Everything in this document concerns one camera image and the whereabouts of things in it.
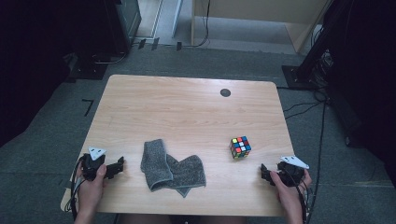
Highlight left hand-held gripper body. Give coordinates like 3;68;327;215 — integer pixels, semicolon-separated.
81;147;108;182

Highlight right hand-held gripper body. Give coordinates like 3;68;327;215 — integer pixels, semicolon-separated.
276;155;311;188

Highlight colourful puzzle cube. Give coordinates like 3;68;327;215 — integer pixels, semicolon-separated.
229;135;252;161

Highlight grey cloth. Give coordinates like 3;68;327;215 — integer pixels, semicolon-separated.
140;138;207;199

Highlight person's right hand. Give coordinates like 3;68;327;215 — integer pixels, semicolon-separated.
270;169;313;216

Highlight person's left hand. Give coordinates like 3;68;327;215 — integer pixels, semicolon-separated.
77;163;108;216

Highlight angled black tape mark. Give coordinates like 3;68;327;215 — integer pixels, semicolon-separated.
81;98;95;118

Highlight black metal stand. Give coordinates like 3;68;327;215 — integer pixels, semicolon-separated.
281;0;344;91

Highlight black floor plate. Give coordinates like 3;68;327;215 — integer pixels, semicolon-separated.
66;60;109;81

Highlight dark curtain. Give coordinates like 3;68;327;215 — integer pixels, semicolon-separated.
0;0;78;147
323;0;396;188

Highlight black cabinet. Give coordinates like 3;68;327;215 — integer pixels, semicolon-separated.
74;0;143;59

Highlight beige wooden furniture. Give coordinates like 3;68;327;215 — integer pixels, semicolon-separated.
191;0;332;54

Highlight long black floor cable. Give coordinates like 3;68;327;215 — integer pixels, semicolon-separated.
306;101;328;224

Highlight right hand-held gripper cable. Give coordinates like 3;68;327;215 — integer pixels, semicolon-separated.
290;172;315;224

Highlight hand-held gripper cable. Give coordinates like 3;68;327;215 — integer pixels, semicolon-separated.
69;154;88;221
290;172;315;224

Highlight left hand-held gripper cable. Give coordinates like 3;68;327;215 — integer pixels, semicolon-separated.
69;154;88;221

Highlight black floor cables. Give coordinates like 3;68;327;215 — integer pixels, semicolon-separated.
276;85;328;120

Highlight black cable loop on floor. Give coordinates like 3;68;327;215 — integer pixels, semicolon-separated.
92;50;129;65

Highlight hanging black cable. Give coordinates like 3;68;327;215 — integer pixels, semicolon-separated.
183;0;212;49

